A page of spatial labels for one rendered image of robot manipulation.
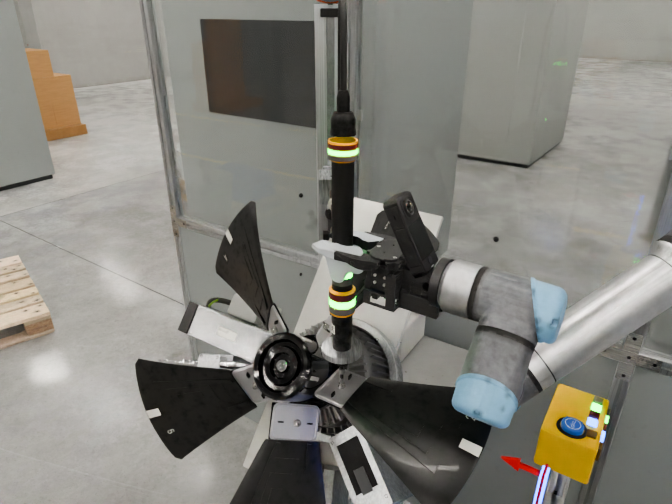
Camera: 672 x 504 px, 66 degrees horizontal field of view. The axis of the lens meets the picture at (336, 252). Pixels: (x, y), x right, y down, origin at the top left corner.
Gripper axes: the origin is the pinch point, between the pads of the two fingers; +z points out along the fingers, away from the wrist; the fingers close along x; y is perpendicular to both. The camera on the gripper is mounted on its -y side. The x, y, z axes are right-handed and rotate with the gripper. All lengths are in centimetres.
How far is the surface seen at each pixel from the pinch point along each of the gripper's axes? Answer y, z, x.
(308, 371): 23.5, 0.9, -4.8
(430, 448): 28.4, -22.0, -4.5
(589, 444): 39, -43, 22
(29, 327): 140, 248, 54
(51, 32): 31, 1190, 651
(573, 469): 45, -41, 21
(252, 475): 40.4, 5.1, -15.9
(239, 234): 10.5, 29.3, 10.4
